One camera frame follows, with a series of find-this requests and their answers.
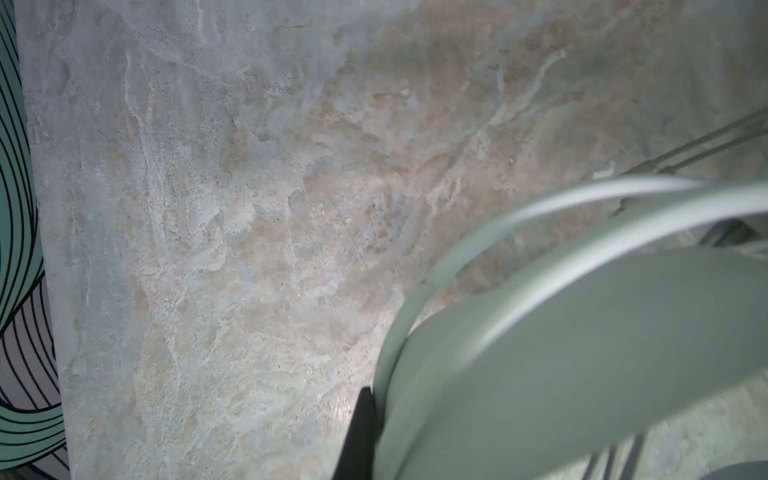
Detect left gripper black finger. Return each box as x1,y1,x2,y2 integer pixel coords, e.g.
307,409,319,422
331,386,380,480

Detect green over-ear headphones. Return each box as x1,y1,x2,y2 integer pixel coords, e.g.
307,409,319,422
372,176,767,479

